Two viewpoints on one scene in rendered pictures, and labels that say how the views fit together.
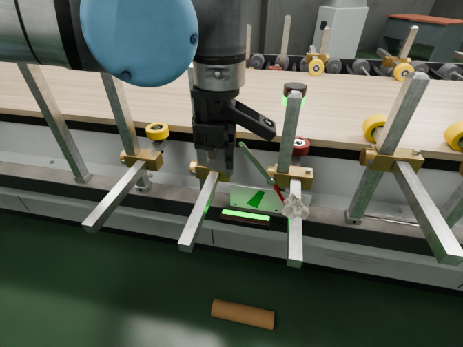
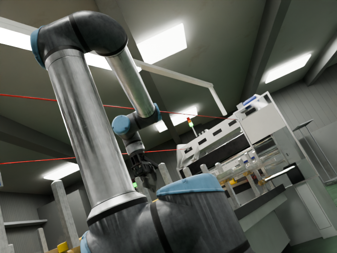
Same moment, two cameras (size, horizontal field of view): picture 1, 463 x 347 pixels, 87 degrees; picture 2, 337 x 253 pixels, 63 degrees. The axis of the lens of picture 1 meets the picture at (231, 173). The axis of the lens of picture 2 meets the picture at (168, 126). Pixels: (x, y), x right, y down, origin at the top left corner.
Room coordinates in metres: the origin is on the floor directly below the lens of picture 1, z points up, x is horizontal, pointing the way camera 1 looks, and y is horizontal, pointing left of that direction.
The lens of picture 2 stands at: (-0.22, 1.22, 0.79)
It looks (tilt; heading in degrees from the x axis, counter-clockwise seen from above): 18 degrees up; 290
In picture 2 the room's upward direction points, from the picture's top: 24 degrees counter-clockwise
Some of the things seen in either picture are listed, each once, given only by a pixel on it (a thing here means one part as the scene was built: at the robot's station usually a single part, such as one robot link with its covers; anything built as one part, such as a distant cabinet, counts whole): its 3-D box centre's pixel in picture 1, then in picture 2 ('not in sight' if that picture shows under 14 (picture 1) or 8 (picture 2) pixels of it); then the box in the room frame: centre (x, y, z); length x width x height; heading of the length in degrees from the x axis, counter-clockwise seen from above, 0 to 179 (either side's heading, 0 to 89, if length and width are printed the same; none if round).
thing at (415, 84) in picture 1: (377, 163); (175, 198); (0.54, -0.40, 0.93); 0.04 x 0.04 x 0.48; 78
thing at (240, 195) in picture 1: (268, 201); not in sight; (0.57, -0.12, 0.75); 0.26 x 0.01 x 0.10; 78
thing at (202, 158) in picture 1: (202, 144); not in sight; (0.64, 0.09, 0.92); 0.04 x 0.04 x 0.48; 78
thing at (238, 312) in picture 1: (242, 313); not in sight; (0.50, -0.05, 0.04); 0.30 x 0.08 x 0.08; 78
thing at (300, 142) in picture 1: (295, 154); not in sight; (0.69, -0.22, 0.85); 0.08 x 0.08 x 0.11
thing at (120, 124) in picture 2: not in sight; (125, 126); (0.39, 0.12, 1.29); 0.12 x 0.12 x 0.09; 21
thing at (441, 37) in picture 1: (418, 38); not in sight; (5.76, -3.94, 0.37); 1.37 x 0.71 x 0.74; 19
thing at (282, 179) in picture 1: (289, 175); not in sight; (0.59, -0.18, 0.84); 0.14 x 0.06 x 0.05; 78
